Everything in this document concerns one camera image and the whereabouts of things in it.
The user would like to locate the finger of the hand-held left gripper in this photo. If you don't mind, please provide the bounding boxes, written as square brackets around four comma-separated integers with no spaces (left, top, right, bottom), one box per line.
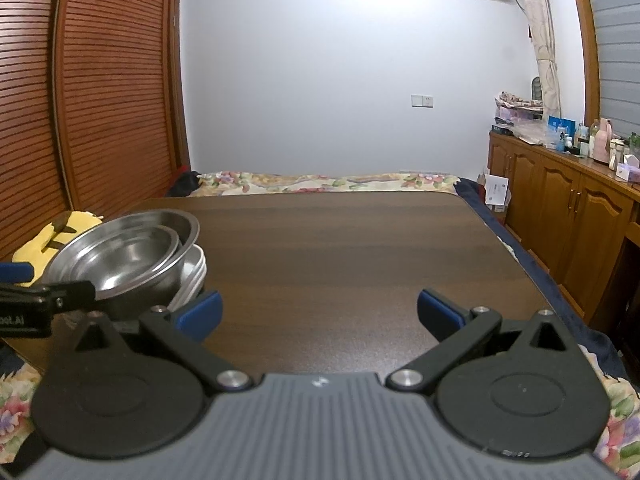
[0,262,34,288]
[0,280,96,313]

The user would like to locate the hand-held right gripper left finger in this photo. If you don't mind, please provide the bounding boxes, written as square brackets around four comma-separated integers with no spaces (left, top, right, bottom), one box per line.
[47,290,254,394]

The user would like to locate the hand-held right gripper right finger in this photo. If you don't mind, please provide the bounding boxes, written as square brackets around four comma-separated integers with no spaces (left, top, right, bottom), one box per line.
[387,289,591,395]

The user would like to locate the large steel bowl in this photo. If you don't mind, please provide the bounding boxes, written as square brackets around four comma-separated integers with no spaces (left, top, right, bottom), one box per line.
[42,210,201,322]

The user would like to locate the medium steel bowl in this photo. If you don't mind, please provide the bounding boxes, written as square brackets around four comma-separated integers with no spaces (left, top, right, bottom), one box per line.
[56,225,182,293]

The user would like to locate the yellow plush toy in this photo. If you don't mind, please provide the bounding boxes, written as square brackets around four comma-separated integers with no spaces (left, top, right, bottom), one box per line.
[12,210,103,288]

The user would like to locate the dark clothing pile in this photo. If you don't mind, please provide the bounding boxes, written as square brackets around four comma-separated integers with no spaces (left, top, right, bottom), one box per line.
[165,170,201,198]

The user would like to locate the white envelope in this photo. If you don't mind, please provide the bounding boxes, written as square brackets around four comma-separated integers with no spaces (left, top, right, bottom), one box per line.
[485,175,511,208]

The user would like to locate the wooden sideboard cabinet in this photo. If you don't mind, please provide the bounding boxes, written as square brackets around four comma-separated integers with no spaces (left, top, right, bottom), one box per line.
[487,130,640,333]

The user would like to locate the clear plastic bag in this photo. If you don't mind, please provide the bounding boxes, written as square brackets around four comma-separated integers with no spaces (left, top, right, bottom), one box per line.
[512,125,551,147]

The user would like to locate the wooden louvered wardrobe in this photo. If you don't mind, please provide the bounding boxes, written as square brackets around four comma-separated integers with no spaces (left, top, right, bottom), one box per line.
[0,0,193,261]

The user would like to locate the clutter of bottles and boxes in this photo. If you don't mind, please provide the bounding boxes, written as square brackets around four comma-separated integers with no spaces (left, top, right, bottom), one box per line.
[492,91,545,133]

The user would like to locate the blue box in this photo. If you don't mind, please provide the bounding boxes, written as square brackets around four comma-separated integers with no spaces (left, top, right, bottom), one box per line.
[547,116,577,148]

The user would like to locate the pink thermos bottle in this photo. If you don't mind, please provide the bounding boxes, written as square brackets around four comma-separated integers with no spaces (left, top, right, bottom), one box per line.
[591,117,613,161]

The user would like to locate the cream patterned curtain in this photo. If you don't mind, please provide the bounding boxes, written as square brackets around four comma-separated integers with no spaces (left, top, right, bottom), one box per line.
[515,0,561,121]

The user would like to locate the grey window blind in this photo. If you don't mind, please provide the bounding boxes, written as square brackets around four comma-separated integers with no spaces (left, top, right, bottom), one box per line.
[582,0,640,143]

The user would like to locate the wooden window frame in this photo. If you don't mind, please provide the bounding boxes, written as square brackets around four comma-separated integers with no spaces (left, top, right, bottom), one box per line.
[565,0,603,126]

